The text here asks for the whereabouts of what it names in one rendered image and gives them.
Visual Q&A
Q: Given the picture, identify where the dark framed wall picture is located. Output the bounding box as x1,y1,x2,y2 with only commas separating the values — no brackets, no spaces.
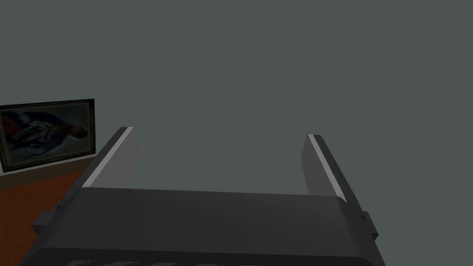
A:
0,98,97,174

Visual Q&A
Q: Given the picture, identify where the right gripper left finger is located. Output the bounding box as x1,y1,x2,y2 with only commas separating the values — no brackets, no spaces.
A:
74,126,139,189

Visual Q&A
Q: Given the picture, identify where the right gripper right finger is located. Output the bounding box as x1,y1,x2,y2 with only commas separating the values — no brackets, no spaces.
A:
301,134,358,204

